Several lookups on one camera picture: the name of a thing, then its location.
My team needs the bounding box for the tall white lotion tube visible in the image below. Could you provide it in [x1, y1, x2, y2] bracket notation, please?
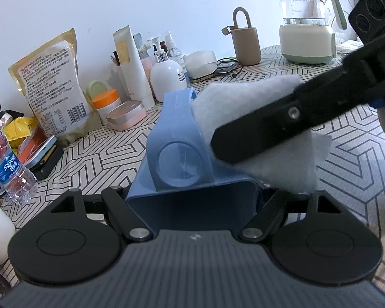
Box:
[113, 25, 155, 110]

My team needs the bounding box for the white pump dispenser bottle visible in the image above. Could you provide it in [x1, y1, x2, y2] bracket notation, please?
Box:
[150, 36, 188, 102]

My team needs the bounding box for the beige printed food pouch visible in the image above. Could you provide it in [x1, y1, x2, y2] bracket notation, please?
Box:
[8, 28, 102, 146]

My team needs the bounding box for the pink round cosmetic case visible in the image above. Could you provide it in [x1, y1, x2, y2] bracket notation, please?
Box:
[105, 100, 147, 131]

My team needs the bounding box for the stack of flat boxes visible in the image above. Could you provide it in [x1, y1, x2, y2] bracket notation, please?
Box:
[17, 127, 64, 181]

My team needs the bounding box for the brown cylindrical handled holder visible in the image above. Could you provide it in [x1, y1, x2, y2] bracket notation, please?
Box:
[222, 7, 261, 66]

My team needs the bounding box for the green round lid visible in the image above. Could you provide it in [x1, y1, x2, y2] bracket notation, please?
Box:
[85, 80, 107, 99]

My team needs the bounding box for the yellow snack bag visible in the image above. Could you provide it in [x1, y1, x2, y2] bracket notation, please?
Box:
[3, 117, 38, 148]

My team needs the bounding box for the blue plastic container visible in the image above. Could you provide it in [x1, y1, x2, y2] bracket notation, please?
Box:
[126, 88, 259, 236]

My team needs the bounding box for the pink cup with pump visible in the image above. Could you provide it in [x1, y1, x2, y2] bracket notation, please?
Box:
[133, 33, 153, 83]

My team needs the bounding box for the clear water bottle blue label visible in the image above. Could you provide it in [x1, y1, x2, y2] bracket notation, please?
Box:
[0, 130, 38, 206]

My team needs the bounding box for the glass electric kettle green base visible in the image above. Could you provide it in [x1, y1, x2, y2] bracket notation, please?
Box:
[279, 0, 347, 65]

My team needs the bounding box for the white cleaning wipe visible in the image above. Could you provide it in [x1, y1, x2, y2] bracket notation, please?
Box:
[192, 74, 332, 194]

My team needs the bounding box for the orange lid plastic jar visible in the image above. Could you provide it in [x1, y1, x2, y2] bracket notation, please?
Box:
[92, 89, 121, 126]

